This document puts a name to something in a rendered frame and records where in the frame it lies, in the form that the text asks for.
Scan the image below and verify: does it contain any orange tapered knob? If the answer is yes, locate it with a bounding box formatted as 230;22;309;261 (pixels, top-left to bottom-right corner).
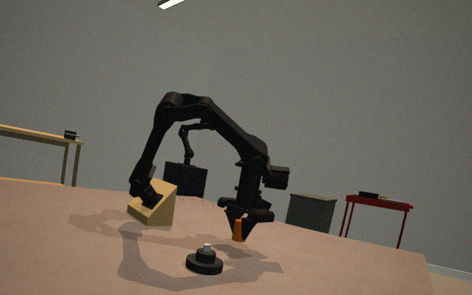
232;219;246;242

